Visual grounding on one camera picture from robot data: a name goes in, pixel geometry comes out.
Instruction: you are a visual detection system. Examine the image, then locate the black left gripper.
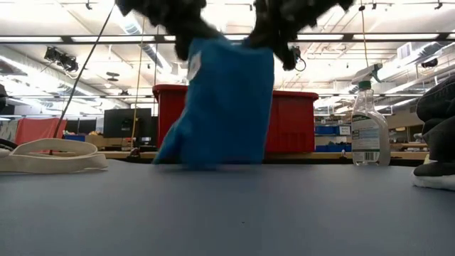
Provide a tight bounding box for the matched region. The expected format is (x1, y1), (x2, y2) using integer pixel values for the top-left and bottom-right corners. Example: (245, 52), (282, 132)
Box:
(115, 0), (223, 62)

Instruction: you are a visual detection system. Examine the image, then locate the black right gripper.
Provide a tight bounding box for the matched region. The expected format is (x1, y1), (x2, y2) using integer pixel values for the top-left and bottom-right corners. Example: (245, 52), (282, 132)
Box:
(248, 0), (356, 71)

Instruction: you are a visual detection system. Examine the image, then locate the navy garment with white tag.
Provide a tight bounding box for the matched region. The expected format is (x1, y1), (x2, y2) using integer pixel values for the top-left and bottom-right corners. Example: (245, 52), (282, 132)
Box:
(152, 35), (275, 169)

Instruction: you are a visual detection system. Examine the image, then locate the dark grey garment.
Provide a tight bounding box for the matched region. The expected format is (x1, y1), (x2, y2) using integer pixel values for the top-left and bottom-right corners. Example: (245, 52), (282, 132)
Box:
(414, 75), (455, 178)

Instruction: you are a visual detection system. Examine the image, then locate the white lace garment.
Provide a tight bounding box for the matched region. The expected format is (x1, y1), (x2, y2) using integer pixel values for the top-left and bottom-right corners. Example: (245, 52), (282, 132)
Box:
(411, 171), (455, 192)

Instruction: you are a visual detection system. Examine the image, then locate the red plastic laundry basket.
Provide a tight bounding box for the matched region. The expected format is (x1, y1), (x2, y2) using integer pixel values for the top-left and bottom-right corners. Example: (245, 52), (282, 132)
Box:
(152, 84), (320, 154)

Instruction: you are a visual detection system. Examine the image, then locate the overhead LED light bar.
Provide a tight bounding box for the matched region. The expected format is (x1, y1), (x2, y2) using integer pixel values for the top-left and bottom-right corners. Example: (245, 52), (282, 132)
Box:
(0, 32), (455, 46)

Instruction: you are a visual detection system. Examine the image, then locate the black background monitor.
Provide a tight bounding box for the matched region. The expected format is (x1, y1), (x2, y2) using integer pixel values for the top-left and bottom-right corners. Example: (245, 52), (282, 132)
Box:
(102, 107), (154, 139)

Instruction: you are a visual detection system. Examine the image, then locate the light wooden desk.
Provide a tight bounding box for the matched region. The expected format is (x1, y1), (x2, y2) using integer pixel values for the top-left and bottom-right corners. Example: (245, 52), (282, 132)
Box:
(49, 151), (430, 161)

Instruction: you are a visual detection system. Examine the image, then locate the clear plastic spray bottle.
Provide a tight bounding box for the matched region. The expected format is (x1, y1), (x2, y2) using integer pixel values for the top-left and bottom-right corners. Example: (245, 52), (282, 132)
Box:
(350, 63), (391, 167)

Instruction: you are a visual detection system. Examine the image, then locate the red hanging cloth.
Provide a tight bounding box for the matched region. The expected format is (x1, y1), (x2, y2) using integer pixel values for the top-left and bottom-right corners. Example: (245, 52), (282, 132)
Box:
(14, 117), (68, 146)

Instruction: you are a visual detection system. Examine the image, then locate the blue table mat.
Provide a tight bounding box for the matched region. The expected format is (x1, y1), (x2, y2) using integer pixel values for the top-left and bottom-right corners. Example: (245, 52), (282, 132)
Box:
(0, 159), (455, 256)

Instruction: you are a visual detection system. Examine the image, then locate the cream canvas tote bag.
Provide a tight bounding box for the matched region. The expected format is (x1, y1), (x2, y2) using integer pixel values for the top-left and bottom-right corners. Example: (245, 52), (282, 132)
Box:
(0, 137), (109, 175)

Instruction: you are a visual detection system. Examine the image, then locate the silver air duct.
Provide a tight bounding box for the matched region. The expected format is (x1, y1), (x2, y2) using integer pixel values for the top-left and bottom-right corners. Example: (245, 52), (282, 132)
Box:
(109, 6), (175, 74)

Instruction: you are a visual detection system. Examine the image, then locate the long black desk cable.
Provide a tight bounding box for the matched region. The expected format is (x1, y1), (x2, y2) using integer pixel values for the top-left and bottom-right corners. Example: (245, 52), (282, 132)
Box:
(48, 3), (117, 154)

